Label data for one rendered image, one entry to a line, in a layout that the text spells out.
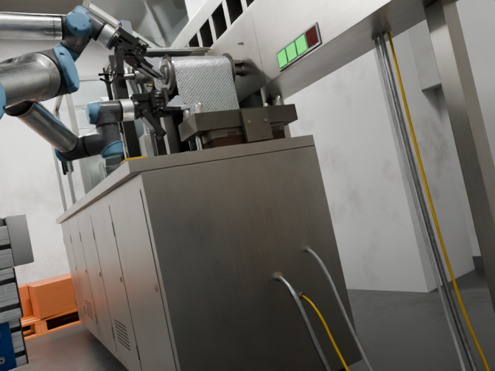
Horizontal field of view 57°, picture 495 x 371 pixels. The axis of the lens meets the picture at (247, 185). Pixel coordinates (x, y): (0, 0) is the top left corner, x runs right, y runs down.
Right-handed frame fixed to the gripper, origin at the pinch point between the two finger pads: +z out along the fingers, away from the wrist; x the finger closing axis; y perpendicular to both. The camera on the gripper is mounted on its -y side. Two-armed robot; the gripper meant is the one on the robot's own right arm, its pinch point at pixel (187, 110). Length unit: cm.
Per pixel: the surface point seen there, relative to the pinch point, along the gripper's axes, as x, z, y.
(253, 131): -21.9, 12.7, -14.7
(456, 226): 42, 181, -79
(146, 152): 74, 4, -1
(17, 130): 357, -41, 85
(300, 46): -35.7, 29.4, 9.1
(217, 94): -0.3, 13.4, 5.1
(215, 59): 0.5, 16.0, 19.0
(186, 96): -0.3, 0.7, 5.1
